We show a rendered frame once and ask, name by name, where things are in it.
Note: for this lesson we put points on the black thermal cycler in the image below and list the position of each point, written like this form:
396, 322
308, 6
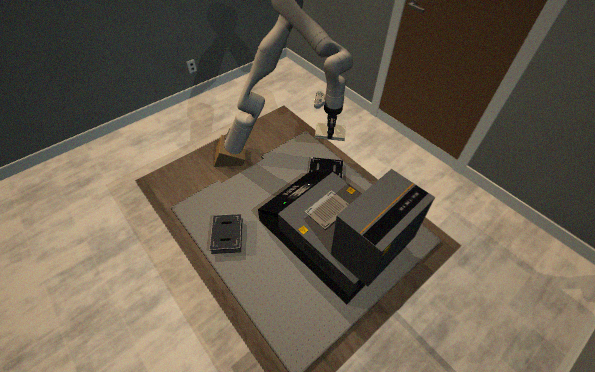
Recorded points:
343, 236

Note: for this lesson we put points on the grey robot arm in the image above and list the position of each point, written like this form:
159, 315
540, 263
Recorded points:
267, 57

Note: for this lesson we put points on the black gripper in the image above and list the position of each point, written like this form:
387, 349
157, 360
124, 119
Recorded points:
331, 124

